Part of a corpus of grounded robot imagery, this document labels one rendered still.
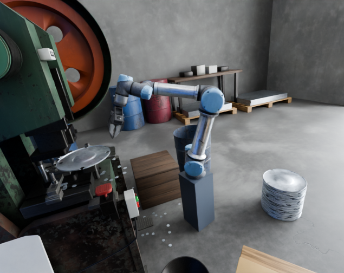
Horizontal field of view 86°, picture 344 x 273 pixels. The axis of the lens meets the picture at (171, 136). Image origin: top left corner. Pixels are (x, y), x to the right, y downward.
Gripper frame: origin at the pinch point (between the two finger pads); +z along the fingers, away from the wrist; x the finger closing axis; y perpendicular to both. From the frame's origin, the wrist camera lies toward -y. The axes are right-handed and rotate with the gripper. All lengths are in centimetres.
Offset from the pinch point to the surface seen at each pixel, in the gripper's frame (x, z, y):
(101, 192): 4.9, 13.8, -35.1
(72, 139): 20.3, 3.8, -3.6
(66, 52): 33, -39, 38
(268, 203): -123, 27, -24
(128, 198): -9.6, 22.1, -27.3
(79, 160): 15.2, 15.7, -3.0
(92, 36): 21, -53, 34
